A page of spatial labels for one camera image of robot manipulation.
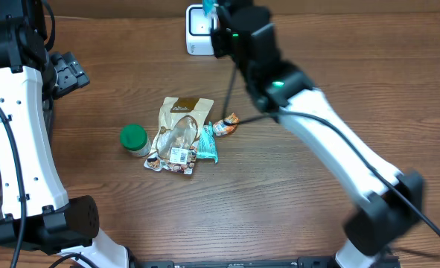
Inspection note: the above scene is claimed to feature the orange snack packet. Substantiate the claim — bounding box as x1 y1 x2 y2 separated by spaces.
213 113 240 137

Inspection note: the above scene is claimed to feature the teal tissue pack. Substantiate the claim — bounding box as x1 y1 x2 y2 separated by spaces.
202 0 217 16

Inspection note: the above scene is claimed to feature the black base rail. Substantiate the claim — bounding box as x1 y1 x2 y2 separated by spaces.
138 257 339 268

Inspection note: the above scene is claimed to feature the green lid white jar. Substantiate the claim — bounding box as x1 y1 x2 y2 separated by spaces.
120 124 151 157

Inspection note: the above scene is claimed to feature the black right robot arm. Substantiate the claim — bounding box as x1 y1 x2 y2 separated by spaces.
203 1 428 267

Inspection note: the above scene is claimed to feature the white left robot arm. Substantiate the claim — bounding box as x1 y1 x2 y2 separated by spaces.
0 1 135 268

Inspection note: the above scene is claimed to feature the teal snack packet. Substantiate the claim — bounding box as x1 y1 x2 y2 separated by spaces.
197 122 219 163

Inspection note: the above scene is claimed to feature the white barcode scanner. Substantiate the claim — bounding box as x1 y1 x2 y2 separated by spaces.
185 4 217 56

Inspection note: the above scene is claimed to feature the beige brown snack pouch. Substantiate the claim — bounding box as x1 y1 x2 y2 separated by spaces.
144 97 214 175

